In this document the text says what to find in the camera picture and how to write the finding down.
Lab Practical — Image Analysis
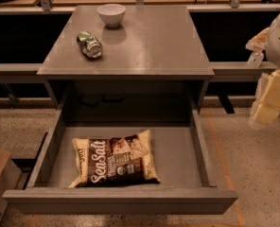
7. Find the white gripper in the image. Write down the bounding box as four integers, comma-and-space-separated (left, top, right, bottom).
245, 27, 280, 131

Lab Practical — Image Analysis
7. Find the brown SenSalt chip bag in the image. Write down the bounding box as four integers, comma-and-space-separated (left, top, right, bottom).
69, 130, 161, 188

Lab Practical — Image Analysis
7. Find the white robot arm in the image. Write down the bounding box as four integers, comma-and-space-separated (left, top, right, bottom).
245, 13, 280, 131

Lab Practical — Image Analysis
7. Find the open grey top drawer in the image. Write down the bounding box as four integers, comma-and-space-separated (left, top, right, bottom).
3, 110, 237, 215

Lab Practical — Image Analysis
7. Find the grey cabinet counter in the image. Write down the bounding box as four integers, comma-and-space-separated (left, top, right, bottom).
38, 6, 214, 106

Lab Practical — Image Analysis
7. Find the clear sanitizer pump bottle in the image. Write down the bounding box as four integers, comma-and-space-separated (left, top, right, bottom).
247, 51, 264, 68

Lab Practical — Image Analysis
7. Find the white ceramic bowl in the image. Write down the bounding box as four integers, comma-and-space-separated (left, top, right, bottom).
96, 4, 126, 26

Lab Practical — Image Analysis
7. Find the crushed green soda can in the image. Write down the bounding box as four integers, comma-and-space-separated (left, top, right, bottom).
77, 31, 103, 59

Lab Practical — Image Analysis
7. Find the grey metal rail shelf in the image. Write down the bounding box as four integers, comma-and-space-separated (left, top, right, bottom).
0, 5, 280, 80

